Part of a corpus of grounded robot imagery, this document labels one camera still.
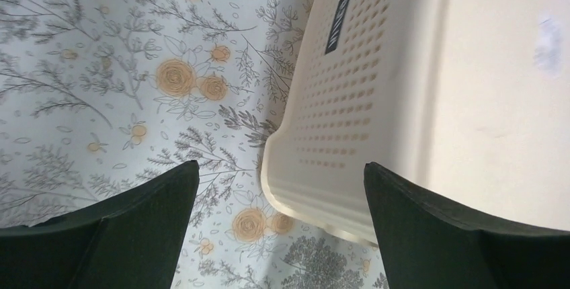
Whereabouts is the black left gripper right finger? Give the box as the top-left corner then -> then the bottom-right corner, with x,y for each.
364,162 -> 569,288

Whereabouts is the cream plastic storage basket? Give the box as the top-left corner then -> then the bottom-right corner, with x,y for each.
260,0 -> 569,245

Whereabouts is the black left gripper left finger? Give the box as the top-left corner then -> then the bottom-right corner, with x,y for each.
1,161 -> 199,288

